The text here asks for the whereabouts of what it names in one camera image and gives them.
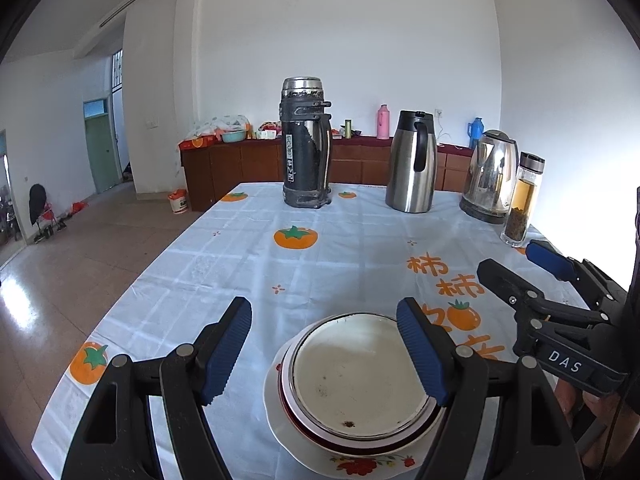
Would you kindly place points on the white plate with red flowers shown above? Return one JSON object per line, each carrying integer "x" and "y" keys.
{"x": 310, "y": 460}

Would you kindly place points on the barred window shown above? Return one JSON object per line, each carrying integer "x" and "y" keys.
{"x": 117, "y": 72}

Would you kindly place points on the black vacuum flask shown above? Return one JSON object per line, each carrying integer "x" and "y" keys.
{"x": 300, "y": 160}

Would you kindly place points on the persimmon print tablecloth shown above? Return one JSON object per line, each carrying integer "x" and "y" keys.
{"x": 350, "y": 260}

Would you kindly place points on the red bag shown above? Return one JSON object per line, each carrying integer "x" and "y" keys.
{"x": 79, "y": 207}

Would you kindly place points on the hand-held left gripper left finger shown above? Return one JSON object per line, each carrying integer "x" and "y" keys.
{"x": 227, "y": 355}

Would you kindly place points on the white and orange bucket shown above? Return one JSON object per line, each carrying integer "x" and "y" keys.
{"x": 178, "y": 202}

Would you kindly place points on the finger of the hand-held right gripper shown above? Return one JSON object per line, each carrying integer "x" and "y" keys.
{"x": 550, "y": 260}
{"x": 505, "y": 280}

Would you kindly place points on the orange printed box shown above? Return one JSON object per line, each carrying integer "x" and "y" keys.
{"x": 195, "y": 143}

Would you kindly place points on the green door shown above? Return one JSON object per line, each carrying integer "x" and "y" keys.
{"x": 102, "y": 155}

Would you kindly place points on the steel electric kettle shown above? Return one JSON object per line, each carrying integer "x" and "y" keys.
{"x": 487, "y": 180}

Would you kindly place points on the floral cloth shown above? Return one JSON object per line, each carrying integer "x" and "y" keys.
{"x": 220, "y": 124}

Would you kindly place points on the metal bowl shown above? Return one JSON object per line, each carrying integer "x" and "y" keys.
{"x": 350, "y": 380}

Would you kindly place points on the small white box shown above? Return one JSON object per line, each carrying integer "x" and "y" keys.
{"x": 267, "y": 135}

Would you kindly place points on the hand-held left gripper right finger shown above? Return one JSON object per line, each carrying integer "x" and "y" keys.
{"x": 425, "y": 355}

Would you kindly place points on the red rimmed bowl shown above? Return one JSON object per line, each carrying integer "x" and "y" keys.
{"x": 350, "y": 449}

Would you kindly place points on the blue thermos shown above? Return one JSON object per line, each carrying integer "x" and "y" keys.
{"x": 476, "y": 135}

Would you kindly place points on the pink thermos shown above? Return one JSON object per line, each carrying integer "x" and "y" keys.
{"x": 383, "y": 125}

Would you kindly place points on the glass tea bottle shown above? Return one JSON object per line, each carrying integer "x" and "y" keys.
{"x": 520, "y": 210}

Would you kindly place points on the brown wooden cabinet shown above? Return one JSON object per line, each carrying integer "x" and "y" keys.
{"x": 235, "y": 165}

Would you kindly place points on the green basin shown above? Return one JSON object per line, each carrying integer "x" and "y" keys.
{"x": 233, "y": 136}

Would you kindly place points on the fluorescent ceiling lamp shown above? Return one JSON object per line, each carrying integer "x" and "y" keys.
{"x": 122, "y": 9}

